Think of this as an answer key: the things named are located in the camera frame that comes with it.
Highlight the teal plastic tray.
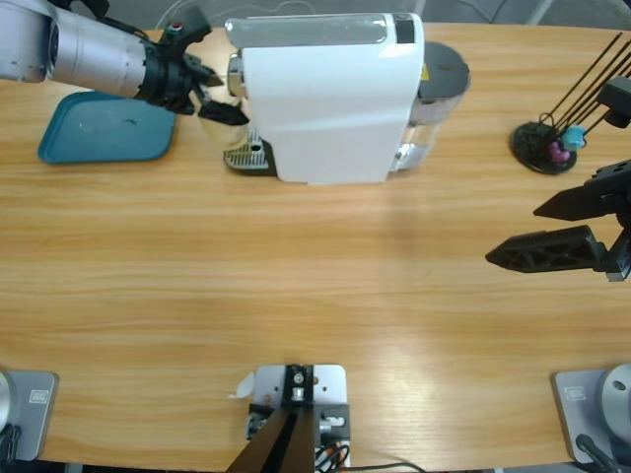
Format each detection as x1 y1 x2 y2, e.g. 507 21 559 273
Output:
37 91 179 166

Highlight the dark camera post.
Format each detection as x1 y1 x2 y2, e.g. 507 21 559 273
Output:
229 364 316 473

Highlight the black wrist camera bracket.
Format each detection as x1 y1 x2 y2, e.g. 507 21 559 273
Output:
597 76 631 128
165 4 214 51

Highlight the grey coffee machine lever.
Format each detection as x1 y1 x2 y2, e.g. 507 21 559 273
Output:
225 13 390 49

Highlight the black capsule holder with rods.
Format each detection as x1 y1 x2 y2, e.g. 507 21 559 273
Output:
510 32 631 176

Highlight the white floor cable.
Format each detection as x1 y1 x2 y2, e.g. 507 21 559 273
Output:
156 0 316 29

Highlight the thin black cable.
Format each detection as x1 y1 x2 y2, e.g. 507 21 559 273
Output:
350 460 428 473
96 14 149 43

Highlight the black base cable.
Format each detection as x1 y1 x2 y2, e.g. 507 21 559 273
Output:
0 424 24 467
575 433 620 473

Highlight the clear glass cup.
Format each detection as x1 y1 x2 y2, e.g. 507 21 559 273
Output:
198 96 253 150

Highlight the white paper tab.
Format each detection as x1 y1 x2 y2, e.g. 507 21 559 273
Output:
226 372 256 400

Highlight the grey base plate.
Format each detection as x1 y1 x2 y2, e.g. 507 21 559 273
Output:
0 370 59 462
550 369 631 464

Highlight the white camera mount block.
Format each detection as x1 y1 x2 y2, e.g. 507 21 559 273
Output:
245 363 352 473

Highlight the white capsule coffee machine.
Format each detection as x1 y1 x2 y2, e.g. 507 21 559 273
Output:
224 12 472 188

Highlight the clear water tank grey lid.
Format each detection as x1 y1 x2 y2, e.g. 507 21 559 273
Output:
393 41 472 173

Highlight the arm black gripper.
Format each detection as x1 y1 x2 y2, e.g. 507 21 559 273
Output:
484 159 631 284
135 41 250 127

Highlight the black chair frame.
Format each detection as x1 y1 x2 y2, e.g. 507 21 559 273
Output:
48 0 112 19

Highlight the light blue coffee capsule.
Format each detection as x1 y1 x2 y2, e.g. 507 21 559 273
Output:
561 125 588 152

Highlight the silver drip tray grid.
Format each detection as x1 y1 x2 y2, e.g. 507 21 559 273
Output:
224 128 277 177

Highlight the purple coffee capsule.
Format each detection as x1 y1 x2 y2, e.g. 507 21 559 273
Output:
547 140 572 164

